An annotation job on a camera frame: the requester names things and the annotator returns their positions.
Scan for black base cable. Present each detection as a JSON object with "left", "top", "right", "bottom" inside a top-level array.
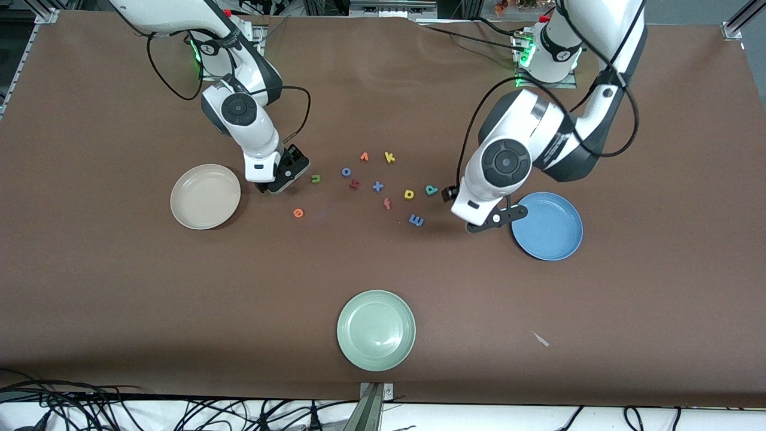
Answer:
[{"left": 419, "top": 23, "right": 527, "bottom": 51}]

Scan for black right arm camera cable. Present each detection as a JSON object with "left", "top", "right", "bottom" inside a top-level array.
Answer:
[{"left": 147, "top": 30, "right": 312, "bottom": 150}]

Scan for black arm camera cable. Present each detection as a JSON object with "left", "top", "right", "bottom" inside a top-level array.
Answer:
[
  {"left": 457, "top": 0, "right": 648, "bottom": 192},
  {"left": 147, "top": 30, "right": 312, "bottom": 150}
]

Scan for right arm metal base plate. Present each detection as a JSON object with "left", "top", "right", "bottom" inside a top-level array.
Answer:
[{"left": 199, "top": 25, "right": 265, "bottom": 82}]

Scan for aluminium profile post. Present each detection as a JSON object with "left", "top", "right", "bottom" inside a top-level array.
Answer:
[{"left": 358, "top": 382, "right": 394, "bottom": 431}]

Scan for gray power strip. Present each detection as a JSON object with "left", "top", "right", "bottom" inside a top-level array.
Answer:
[{"left": 349, "top": 0, "right": 439, "bottom": 20}]

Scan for beige plate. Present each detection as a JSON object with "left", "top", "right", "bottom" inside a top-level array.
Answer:
[{"left": 170, "top": 163, "right": 242, "bottom": 230}]

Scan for blue plate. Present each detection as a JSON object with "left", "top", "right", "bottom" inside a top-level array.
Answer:
[{"left": 510, "top": 192, "right": 584, "bottom": 262}]

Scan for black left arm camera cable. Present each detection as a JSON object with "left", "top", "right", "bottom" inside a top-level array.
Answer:
[{"left": 457, "top": 0, "right": 648, "bottom": 192}]

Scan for green plate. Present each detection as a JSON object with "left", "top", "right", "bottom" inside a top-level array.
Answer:
[{"left": 336, "top": 290, "right": 417, "bottom": 372}]

